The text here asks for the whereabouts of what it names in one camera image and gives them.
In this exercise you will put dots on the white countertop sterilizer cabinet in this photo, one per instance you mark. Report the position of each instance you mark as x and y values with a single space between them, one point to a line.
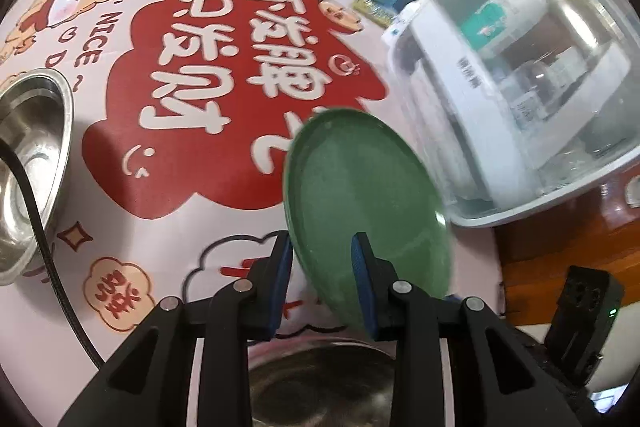
500 132

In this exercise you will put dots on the green plate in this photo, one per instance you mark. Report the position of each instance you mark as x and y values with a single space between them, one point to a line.
360 187

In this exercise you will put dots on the large stainless steel basin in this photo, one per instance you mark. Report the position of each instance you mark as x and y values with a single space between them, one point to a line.
45 147

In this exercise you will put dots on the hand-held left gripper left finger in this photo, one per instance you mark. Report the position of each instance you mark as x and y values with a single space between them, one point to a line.
284 267

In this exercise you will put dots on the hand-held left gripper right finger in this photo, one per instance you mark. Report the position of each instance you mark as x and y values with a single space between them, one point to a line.
361 277

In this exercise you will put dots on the small stainless steel bowl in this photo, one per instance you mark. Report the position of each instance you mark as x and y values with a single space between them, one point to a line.
320 387

